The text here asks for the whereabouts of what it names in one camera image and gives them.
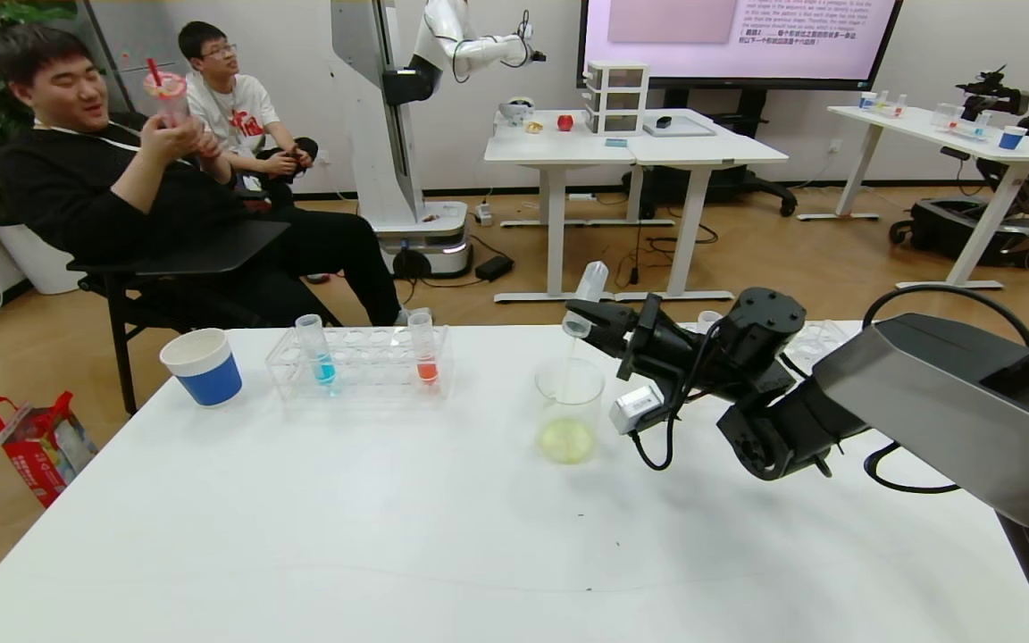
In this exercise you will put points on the black wheeled robot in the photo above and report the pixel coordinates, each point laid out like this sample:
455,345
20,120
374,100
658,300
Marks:
952,232

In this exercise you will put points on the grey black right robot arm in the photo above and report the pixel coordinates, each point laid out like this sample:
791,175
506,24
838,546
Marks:
925,402

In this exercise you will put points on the white bowl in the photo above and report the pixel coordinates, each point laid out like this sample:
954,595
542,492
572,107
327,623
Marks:
516,113

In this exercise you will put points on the red apple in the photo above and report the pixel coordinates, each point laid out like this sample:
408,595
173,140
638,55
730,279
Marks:
565,123

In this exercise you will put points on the clear glass beaker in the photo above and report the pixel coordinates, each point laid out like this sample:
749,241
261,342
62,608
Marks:
568,420
945,114

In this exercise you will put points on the clear acrylic test tube rack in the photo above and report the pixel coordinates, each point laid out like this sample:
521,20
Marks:
372,366
890,109
814,344
972,132

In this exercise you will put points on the blue white paper cup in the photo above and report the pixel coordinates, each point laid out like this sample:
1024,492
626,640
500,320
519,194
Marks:
204,375
1012,139
867,101

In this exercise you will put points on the grey flat tray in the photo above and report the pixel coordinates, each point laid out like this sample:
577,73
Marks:
691,128

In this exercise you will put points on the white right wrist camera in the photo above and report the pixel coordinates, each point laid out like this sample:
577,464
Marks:
635,409

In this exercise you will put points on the yellow pigment test tube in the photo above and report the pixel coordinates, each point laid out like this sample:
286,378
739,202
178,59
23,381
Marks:
593,281

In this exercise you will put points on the man in black clothes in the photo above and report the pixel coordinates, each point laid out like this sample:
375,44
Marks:
121,196

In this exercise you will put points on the large wall display screen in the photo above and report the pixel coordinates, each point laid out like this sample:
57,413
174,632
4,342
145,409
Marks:
747,45

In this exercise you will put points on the man in white t-shirt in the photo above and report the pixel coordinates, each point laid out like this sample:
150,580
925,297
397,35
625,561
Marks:
233,116

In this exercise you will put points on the red paper shopping bag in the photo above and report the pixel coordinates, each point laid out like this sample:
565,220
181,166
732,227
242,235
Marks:
37,451

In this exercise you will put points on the clear desktop drawer unit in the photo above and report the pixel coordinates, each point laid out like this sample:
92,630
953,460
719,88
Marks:
617,98

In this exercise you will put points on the black power adapter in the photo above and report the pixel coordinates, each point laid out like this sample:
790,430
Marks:
495,268

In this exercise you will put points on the white planter pot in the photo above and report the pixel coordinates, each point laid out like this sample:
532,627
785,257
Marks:
32,263

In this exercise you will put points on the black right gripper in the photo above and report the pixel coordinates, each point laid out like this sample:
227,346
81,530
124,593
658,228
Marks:
642,336

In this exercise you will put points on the white power strip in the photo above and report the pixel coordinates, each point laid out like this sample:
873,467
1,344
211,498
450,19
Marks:
484,214

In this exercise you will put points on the white double office desk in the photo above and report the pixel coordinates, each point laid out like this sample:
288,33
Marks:
568,147

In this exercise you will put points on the black display stand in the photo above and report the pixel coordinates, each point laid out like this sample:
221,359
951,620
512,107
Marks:
729,183

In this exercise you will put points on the blue pigment test tube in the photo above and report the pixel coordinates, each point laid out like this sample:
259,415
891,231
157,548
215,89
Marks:
322,362

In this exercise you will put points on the pink drink cup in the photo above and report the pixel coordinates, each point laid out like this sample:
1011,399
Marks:
168,94

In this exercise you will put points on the white humanoid robot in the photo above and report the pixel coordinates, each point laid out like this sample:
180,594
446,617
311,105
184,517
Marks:
389,134

